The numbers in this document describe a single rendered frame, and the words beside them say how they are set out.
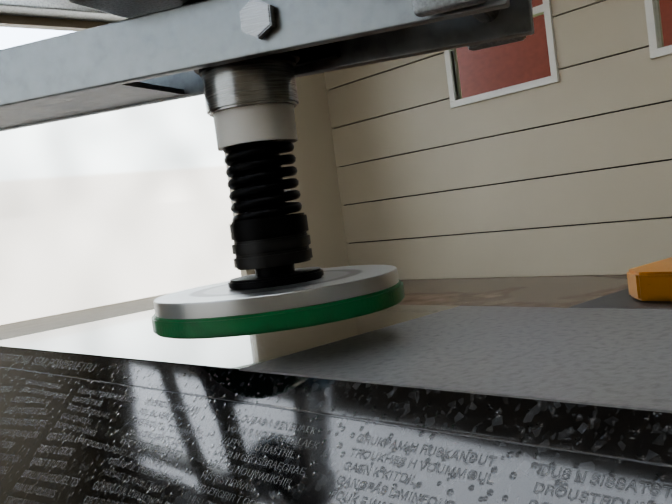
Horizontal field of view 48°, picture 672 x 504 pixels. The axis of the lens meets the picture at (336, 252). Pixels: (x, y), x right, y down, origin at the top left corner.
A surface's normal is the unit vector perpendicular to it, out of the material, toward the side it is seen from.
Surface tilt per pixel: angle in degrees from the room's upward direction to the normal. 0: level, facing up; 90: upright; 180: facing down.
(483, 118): 90
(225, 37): 90
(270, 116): 90
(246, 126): 90
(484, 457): 45
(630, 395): 0
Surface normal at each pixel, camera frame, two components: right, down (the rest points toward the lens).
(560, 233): -0.75, 0.13
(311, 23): -0.40, 0.10
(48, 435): -0.59, -0.61
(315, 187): 0.65, -0.04
